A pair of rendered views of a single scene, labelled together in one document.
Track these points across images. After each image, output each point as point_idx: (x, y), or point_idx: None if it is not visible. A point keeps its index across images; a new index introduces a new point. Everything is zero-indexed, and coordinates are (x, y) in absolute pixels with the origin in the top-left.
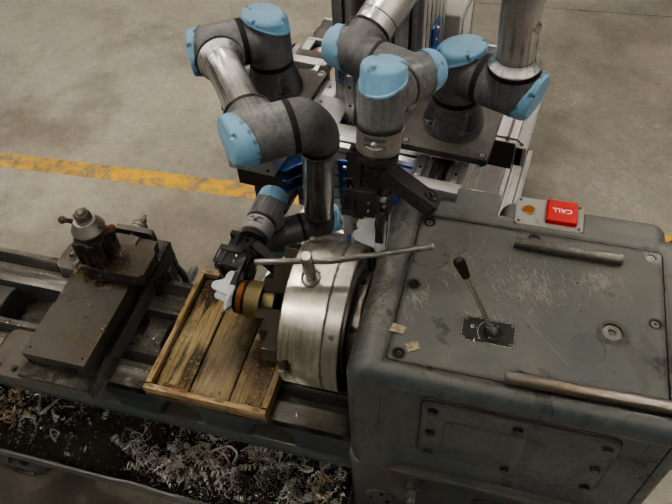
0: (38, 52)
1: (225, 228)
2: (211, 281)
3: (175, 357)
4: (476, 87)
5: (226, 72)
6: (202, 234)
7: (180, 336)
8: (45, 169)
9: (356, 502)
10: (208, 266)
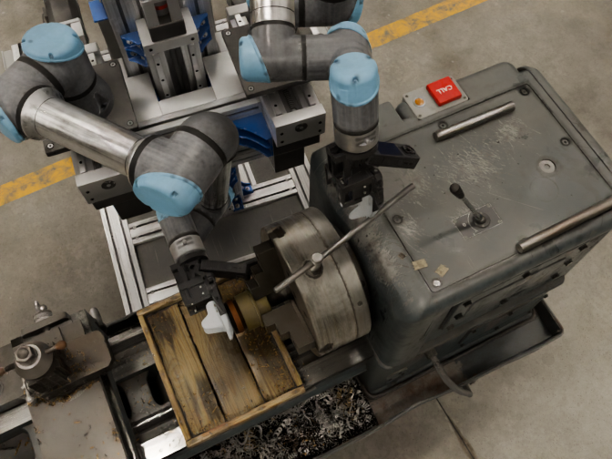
0: None
1: (17, 242)
2: (153, 316)
3: (187, 402)
4: (307, 15)
5: (83, 127)
6: (0, 262)
7: (173, 382)
8: None
9: (372, 389)
10: (34, 288)
